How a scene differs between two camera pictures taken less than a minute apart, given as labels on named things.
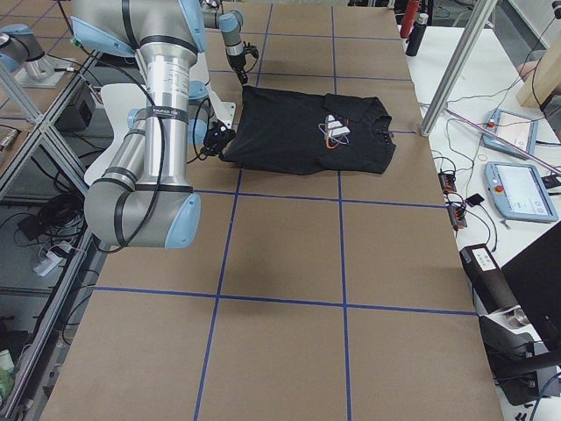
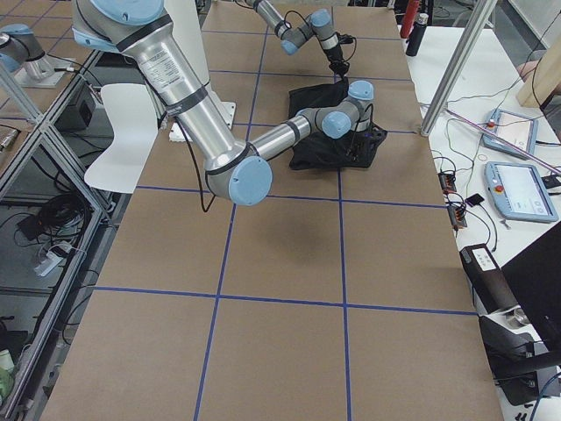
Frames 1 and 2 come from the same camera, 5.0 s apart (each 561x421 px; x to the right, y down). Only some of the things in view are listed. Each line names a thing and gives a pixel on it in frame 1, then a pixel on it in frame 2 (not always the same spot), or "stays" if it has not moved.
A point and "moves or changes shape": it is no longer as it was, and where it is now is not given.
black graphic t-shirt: (305, 132) moves or changes shape
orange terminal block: (447, 181) stays
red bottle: (408, 17) stays
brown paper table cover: (297, 297) stays
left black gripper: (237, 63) → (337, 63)
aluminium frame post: (451, 79) stays
